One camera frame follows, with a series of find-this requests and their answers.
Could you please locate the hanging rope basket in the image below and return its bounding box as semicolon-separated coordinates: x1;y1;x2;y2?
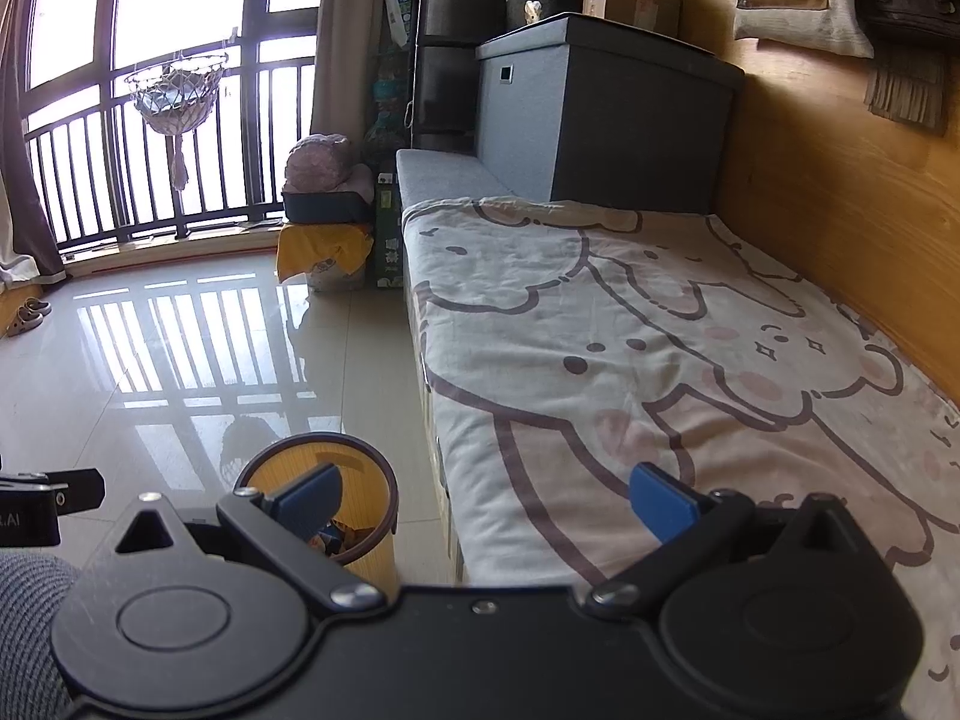
123;48;230;193

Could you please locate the black shelf unit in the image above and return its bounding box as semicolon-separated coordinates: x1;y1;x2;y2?
409;0;519;155

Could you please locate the pink plush toy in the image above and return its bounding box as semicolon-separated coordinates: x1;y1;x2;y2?
285;133;375;204

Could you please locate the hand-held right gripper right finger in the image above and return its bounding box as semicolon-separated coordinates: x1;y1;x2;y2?
585;463;890;608

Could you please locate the white printed bag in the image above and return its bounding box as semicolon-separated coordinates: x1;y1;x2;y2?
306;251;369;294

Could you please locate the person's grey trouser leg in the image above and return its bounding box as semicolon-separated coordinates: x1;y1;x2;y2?
0;549;85;720

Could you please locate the yellow trash bin brown rim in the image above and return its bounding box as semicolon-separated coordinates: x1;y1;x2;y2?
234;431;401;595

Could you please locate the green box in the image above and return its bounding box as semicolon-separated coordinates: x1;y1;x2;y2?
372;172;407;290

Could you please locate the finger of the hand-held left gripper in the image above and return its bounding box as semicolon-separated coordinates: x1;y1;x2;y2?
0;467;107;518

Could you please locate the grey mattress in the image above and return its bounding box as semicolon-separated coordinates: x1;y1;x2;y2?
395;148;557;241

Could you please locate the teal patterned bag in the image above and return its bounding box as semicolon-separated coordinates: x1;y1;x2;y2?
364;49;414;166

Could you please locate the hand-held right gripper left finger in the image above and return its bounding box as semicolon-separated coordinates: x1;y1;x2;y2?
112;462;388;609

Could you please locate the brown fringed bag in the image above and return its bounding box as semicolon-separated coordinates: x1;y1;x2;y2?
854;0;960;138

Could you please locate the yellow cloth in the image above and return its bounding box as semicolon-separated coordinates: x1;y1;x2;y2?
275;221;375;285

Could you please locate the grey fabric storage box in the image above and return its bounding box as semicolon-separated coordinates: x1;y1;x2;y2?
475;13;746;215

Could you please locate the black window railing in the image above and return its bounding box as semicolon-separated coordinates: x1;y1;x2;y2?
22;37;320;257

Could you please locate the white green package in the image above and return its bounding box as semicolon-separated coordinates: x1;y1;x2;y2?
385;0;418;47

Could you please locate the beige curtain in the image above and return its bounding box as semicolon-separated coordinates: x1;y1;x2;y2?
309;0;425;148

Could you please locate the cartoon printed bed sheet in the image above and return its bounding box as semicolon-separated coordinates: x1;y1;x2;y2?
401;195;960;720

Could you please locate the dark brown curtain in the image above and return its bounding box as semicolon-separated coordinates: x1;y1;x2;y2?
0;0;69;290

